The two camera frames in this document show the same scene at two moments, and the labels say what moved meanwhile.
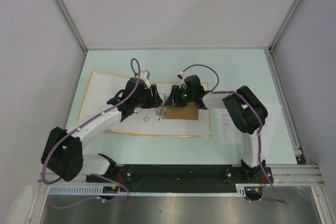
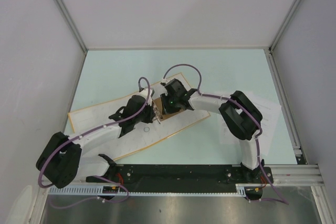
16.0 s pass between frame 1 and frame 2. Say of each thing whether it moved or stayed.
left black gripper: moved
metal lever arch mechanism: moved
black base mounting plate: stayed
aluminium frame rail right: stayed
